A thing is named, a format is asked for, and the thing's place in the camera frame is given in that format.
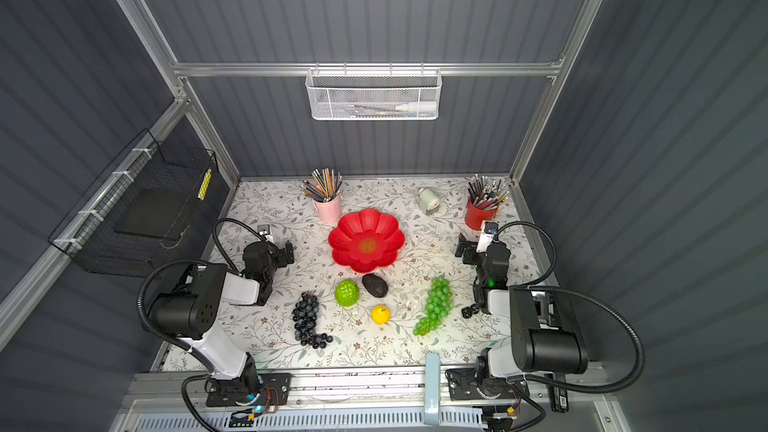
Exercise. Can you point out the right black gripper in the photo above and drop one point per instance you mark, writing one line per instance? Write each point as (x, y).
(469, 249)

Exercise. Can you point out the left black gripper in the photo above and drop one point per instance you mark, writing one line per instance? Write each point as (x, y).
(282, 254)

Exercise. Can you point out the green fake grape bunch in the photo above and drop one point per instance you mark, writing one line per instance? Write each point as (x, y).
(439, 304)

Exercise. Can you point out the dark purple grape bunch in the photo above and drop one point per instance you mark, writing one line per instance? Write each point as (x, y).
(305, 315)

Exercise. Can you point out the green fake apple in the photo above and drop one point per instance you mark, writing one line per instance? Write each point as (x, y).
(347, 293)

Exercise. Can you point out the dark fake avocado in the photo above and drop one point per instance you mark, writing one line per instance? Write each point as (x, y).
(375, 285)

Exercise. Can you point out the yellow fake lemon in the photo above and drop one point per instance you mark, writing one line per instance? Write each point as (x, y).
(380, 314)

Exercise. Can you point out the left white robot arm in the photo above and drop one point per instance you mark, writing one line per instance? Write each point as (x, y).
(179, 303)

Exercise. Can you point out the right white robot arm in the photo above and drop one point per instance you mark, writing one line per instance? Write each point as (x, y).
(544, 333)

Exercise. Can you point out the red flower fruit bowl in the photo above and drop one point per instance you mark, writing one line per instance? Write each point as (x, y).
(366, 240)

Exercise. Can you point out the red pencil cup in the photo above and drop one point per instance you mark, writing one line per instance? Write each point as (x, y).
(476, 214)

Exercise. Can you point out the small black loose grapes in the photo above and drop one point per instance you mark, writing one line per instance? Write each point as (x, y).
(470, 311)

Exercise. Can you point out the pink pencil cup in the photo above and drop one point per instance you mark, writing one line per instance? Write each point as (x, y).
(329, 212)

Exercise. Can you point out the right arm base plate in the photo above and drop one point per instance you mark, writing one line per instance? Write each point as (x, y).
(465, 384)

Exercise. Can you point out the light blue rail bracket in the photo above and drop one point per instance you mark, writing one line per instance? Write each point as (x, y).
(432, 389)

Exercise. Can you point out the black wire side basket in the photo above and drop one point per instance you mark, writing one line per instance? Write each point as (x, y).
(158, 206)

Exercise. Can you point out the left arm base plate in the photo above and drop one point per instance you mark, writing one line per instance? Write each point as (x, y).
(271, 389)

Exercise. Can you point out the white wire wall basket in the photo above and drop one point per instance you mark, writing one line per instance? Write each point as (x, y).
(377, 97)

